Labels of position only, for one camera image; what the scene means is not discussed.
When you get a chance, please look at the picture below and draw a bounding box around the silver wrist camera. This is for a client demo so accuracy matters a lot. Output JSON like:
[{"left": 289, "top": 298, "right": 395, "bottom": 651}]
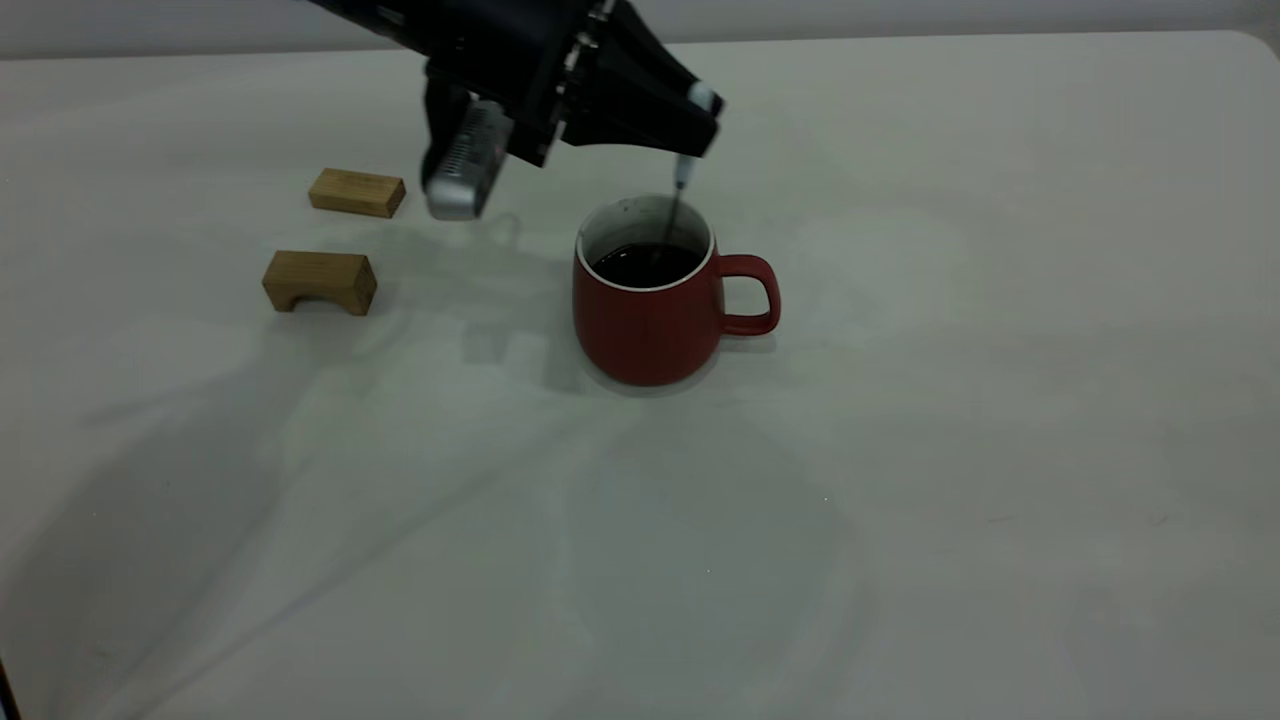
[{"left": 423, "top": 75, "right": 516, "bottom": 222}]

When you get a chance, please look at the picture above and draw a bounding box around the arched wooden block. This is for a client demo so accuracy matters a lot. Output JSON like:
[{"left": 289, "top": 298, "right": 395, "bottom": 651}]
[{"left": 262, "top": 250, "right": 379, "bottom": 318}]

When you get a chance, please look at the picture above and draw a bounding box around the dark coffee liquid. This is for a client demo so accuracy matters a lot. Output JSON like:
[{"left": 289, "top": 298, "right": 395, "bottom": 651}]
[{"left": 590, "top": 243, "right": 701, "bottom": 291}]

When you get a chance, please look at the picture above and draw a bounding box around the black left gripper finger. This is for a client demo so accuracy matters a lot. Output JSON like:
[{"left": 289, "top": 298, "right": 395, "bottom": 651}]
[
  {"left": 562, "top": 70, "right": 719, "bottom": 160},
  {"left": 582, "top": 0, "right": 724, "bottom": 123}
]

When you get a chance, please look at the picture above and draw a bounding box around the flat rectangular wooden block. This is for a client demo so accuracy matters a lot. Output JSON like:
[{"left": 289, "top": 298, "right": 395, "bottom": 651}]
[{"left": 308, "top": 168, "right": 408, "bottom": 220}]

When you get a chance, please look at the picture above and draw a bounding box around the spoon with white handle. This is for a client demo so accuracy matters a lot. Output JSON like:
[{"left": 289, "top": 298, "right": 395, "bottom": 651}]
[{"left": 650, "top": 83, "right": 717, "bottom": 269}]

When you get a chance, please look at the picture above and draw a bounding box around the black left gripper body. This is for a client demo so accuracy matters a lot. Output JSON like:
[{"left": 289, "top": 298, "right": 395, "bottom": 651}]
[{"left": 425, "top": 0, "right": 603, "bottom": 167}]

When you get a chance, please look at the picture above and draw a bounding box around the red ceramic mug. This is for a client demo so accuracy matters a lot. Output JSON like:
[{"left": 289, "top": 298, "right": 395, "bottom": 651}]
[{"left": 572, "top": 195, "right": 781, "bottom": 389}]

